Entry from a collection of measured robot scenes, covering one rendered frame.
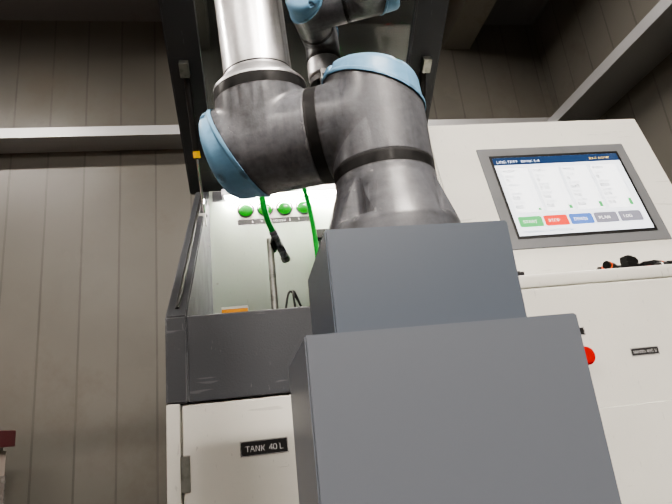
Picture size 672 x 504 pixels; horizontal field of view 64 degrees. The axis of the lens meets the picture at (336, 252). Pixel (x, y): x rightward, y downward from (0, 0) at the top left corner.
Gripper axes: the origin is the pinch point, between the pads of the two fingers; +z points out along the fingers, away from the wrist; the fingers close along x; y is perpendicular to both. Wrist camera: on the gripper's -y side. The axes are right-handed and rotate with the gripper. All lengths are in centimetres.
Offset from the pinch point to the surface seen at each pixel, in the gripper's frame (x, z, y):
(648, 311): 63, 35, -2
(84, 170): -114, -104, -198
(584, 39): 192, -158, -160
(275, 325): -14.8, 31.1, -2.3
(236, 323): -22.1, 30.1, -2.3
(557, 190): 68, -5, -32
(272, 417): -17, 48, -2
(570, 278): 47, 27, -2
